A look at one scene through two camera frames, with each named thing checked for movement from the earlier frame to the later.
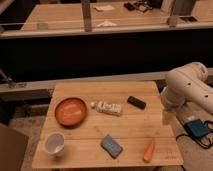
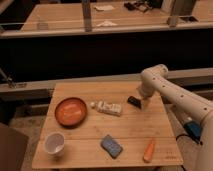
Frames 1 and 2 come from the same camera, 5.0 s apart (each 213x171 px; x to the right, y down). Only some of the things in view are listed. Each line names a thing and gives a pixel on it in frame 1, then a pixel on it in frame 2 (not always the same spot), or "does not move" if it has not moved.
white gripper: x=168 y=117 to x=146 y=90
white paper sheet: x=104 y=7 does not move
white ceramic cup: x=54 y=143 does not move
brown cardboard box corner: x=12 y=149 does not move
